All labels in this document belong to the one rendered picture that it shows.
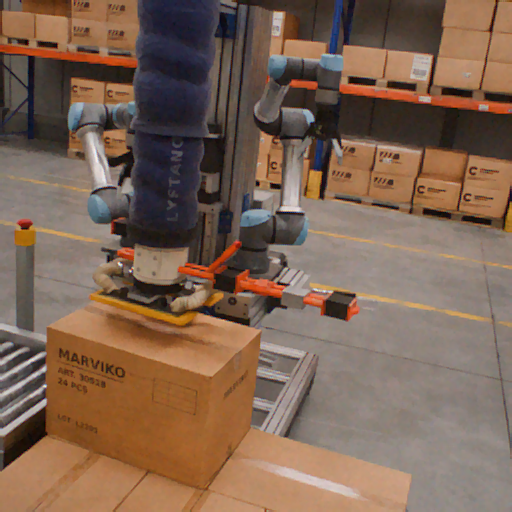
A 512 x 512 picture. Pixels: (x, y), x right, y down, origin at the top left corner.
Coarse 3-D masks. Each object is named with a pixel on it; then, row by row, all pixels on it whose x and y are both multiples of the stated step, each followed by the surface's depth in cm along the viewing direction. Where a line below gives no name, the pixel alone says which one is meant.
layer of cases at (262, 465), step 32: (32, 448) 209; (64, 448) 211; (256, 448) 223; (288, 448) 225; (320, 448) 227; (0, 480) 193; (32, 480) 194; (64, 480) 196; (96, 480) 197; (128, 480) 199; (160, 480) 201; (224, 480) 204; (256, 480) 206; (288, 480) 208; (320, 480) 210; (352, 480) 211; (384, 480) 213
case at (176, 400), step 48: (48, 336) 207; (96, 336) 203; (144, 336) 207; (192, 336) 211; (240, 336) 215; (48, 384) 212; (96, 384) 204; (144, 384) 197; (192, 384) 190; (240, 384) 212; (48, 432) 218; (96, 432) 209; (144, 432) 201; (192, 432) 194; (240, 432) 224; (192, 480) 199
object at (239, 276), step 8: (224, 264) 202; (216, 272) 196; (224, 272) 198; (232, 272) 199; (240, 272) 200; (248, 272) 199; (216, 280) 196; (224, 280) 194; (232, 280) 192; (240, 280) 195; (216, 288) 195; (224, 288) 194; (232, 288) 193; (240, 288) 196
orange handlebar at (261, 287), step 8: (128, 248) 212; (120, 256) 209; (128, 256) 207; (192, 264) 204; (184, 272) 201; (192, 272) 199; (200, 272) 199; (248, 280) 197; (256, 280) 197; (264, 280) 196; (248, 288) 193; (256, 288) 192; (264, 288) 191; (272, 288) 192; (280, 288) 194; (280, 296) 190; (312, 296) 190; (320, 296) 190; (312, 304) 186; (320, 304) 185; (352, 312) 183
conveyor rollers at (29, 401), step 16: (0, 352) 270; (16, 352) 269; (0, 368) 258; (16, 368) 256; (32, 368) 263; (0, 384) 246; (16, 384) 245; (32, 384) 250; (0, 400) 234; (32, 400) 237; (0, 416) 223; (16, 416) 229
